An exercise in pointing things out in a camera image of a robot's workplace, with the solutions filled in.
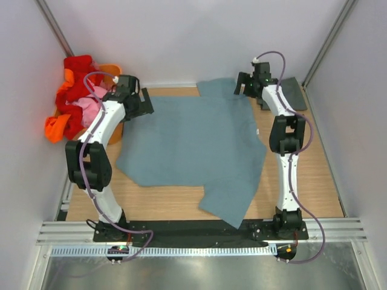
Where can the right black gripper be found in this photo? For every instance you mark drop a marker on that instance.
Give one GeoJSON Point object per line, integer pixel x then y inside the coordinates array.
{"type": "Point", "coordinates": [243, 78]}

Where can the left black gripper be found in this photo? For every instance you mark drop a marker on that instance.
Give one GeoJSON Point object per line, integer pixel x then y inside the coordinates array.
{"type": "Point", "coordinates": [145, 107]}

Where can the blue-grey t shirt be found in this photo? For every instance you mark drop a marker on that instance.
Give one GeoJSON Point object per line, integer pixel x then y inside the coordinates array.
{"type": "Point", "coordinates": [210, 140]}

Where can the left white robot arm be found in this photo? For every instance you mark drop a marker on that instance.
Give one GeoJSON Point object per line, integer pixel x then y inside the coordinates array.
{"type": "Point", "coordinates": [87, 161]}

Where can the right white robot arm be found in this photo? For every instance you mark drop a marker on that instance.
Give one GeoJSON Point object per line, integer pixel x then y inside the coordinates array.
{"type": "Point", "coordinates": [285, 140]}

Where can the orange plastic laundry basket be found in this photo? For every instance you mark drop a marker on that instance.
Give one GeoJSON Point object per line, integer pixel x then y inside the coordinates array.
{"type": "Point", "coordinates": [109, 71]}

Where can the folded dark grey t shirt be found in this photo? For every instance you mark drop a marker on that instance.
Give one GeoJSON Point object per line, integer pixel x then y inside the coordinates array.
{"type": "Point", "coordinates": [292, 92]}

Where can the pink t shirt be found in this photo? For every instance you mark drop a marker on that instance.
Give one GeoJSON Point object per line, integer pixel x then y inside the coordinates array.
{"type": "Point", "coordinates": [89, 105]}

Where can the red t shirt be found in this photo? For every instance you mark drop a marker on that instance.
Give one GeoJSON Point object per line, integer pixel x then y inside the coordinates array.
{"type": "Point", "coordinates": [72, 89]}

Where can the orange t shirt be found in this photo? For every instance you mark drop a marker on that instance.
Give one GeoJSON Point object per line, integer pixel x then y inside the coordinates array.
{"type": "Point", "coordinates": [55, 125]}

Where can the right aluminium corner post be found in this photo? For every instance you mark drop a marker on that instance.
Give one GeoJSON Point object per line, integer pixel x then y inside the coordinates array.
{"type": "Point", "coordinates": [332, 35]}

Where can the aluminium corner post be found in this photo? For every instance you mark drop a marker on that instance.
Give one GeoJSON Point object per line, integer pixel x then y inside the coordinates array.
{"type": "Point", "coordinates": [54, 26]}
{"type": "Point", "coordinates": [332, 35]}

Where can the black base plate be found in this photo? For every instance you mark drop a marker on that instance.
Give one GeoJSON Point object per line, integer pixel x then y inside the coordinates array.
{"type": "Point", "coordinates": [196, 234]}

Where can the left aluminium corner post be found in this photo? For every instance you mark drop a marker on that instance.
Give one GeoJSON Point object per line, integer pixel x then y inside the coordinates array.
{"type": "Point", "coordinates": [54, 26]}

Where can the slotted white cable duct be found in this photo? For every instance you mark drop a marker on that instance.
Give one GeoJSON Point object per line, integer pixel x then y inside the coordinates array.
{"type": "Point", "coordinates": [128, 251]}

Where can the aluminium frame rail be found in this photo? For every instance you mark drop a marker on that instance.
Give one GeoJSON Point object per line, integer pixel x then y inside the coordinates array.
{"type": "Point", "coordinates": [342, 229]}

